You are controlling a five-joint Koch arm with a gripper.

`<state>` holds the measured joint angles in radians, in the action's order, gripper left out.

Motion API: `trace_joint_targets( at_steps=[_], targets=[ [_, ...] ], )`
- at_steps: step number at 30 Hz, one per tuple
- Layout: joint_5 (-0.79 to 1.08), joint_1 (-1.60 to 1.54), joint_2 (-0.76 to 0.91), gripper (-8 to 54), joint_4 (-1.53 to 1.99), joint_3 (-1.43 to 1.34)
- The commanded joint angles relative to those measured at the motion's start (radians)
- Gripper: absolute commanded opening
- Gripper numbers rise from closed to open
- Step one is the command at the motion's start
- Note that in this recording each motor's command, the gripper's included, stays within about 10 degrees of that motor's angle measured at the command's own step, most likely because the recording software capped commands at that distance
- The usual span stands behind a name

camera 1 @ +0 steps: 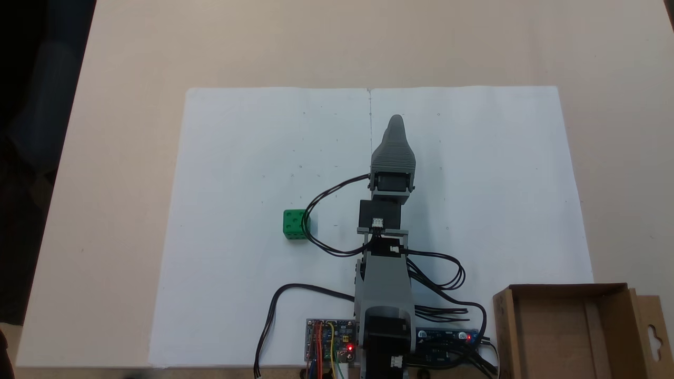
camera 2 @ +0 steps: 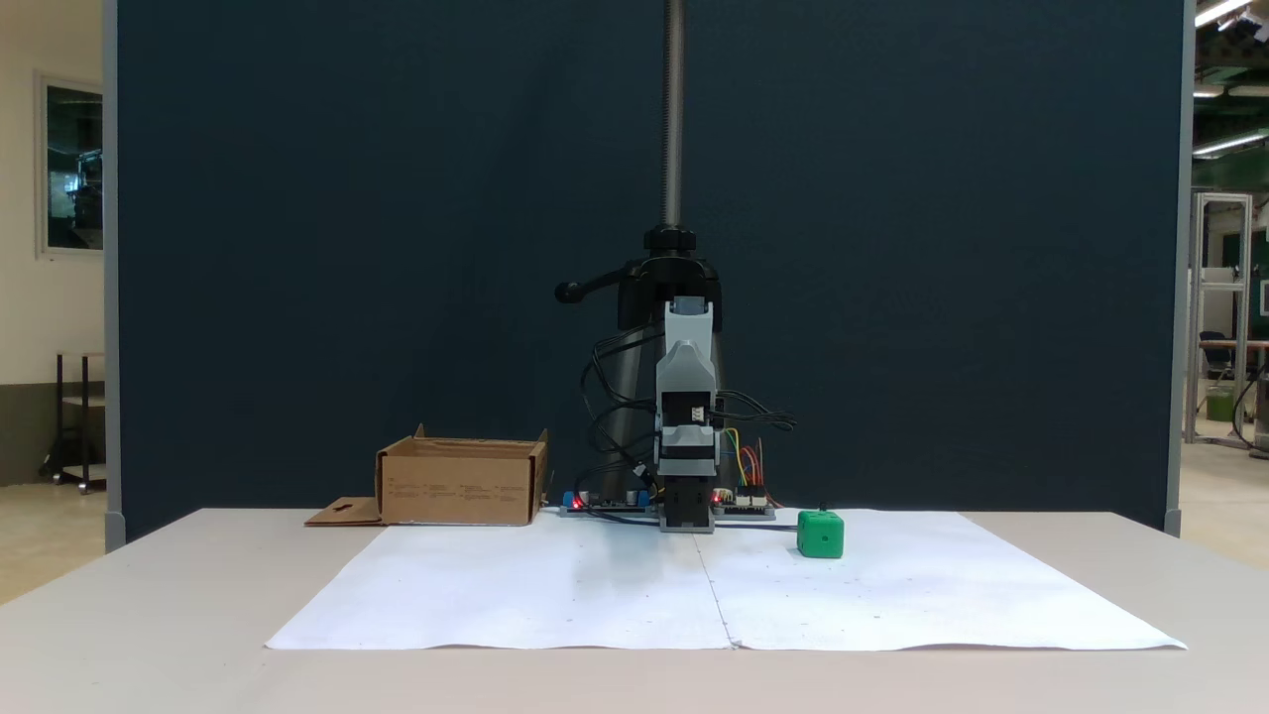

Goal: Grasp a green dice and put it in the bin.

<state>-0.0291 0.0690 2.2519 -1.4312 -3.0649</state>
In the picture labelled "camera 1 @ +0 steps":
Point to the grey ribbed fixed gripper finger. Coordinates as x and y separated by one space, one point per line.
392 155

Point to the green dice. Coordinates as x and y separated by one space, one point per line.
294 223

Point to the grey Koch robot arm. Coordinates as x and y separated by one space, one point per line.
383 284

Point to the white paper sheet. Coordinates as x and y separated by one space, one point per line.
253 184

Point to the blue circuit board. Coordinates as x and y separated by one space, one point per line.
442 339

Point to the brown cardboard box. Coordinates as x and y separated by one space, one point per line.
558 331

